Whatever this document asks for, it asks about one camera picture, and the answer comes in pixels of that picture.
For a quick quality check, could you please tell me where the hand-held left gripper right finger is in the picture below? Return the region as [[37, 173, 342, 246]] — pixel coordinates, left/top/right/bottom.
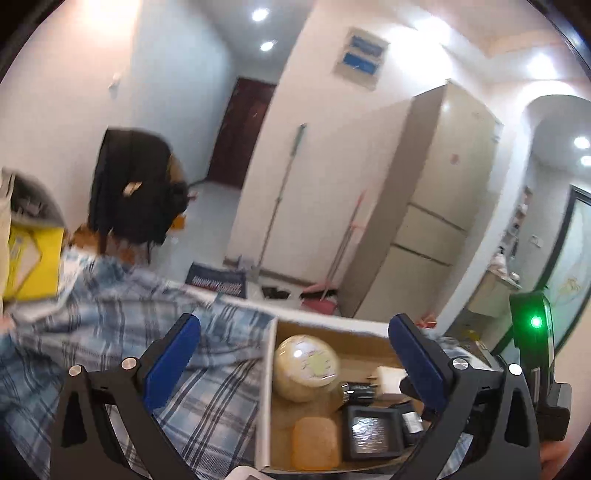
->
[[388, 313, 541, 480]]

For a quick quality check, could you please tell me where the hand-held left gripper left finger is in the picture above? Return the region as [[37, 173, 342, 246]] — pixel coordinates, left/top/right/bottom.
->
[[48, 313, 202, 480]]

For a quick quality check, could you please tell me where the white square case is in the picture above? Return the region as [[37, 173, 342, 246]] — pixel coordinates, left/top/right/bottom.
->
[[375, 366, 408, 395]]

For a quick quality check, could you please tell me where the white cardboard box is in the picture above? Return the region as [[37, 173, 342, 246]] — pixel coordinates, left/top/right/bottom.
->
[[255, 314, 490, 476]]

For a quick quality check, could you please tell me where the person's right hand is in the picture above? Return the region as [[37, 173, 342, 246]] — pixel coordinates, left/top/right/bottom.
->
[[540, 440, 573, 480]]

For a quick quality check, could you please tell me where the black printed box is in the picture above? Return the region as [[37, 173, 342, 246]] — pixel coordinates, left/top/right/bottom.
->
[[401, 405, 426, 446]]

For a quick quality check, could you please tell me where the beige counter cabinet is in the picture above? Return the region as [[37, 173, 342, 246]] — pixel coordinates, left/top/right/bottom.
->
[[466, 270, 525, 319]]

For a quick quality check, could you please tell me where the blue plaid shirt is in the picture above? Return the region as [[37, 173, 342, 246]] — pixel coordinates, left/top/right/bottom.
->
[[0, 249, 490, 480]]

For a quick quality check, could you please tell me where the black square box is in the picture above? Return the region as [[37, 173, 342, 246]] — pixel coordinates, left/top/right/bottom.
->
[[342, 405, 404, 461]]

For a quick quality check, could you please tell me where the dark blue doormat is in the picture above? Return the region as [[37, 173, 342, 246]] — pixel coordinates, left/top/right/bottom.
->
[[185, 261, 250, 301]]

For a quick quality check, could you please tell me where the black framed glass door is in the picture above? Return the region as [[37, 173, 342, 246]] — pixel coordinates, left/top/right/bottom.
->
[[538, 184, 591, 352]]

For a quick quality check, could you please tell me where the pink dustpan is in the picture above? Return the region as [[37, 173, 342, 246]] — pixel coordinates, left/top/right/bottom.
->
[[302, 224, 365, 317]]

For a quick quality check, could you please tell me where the red broom and dustpan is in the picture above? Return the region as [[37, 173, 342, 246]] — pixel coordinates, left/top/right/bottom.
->
[[299, 189, 368, 300]]

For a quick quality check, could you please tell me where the orange sponge block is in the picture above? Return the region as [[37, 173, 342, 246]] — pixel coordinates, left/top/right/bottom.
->
[[291, 415, 343, 472]]

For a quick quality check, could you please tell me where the white remote control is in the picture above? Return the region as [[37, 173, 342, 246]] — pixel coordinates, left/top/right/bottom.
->
[[224, 465, 264, 480]]

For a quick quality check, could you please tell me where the brown cardboard box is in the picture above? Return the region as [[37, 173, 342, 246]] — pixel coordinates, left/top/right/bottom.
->
[[71, 224, 100, 249]]

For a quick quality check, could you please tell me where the beige refrigerator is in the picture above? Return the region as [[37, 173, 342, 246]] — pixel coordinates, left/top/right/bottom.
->
[[339, 79, 504, 324]]

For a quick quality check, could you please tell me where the yellow bag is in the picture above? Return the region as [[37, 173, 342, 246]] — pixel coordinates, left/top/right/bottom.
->
[[4, 224, 64, 301]]

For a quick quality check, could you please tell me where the chair draped with black coat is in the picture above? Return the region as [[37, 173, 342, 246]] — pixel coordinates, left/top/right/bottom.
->
[[89, 128, 190, 245]]

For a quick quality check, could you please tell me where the grey mop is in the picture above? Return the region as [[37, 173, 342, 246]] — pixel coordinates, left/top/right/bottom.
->
[[224, 124, 308, 280]]

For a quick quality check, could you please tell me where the grey bag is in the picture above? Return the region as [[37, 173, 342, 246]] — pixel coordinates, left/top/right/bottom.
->
[[9, 172, 68, 229]]

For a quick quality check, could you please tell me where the dark brown door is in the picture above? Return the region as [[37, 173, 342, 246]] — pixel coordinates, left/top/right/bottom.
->
[[206, 78, 278, 190]]

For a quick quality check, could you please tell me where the wall electrical panel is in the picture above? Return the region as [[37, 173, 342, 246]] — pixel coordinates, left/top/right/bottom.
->
[[333, 27, 391, 90]]

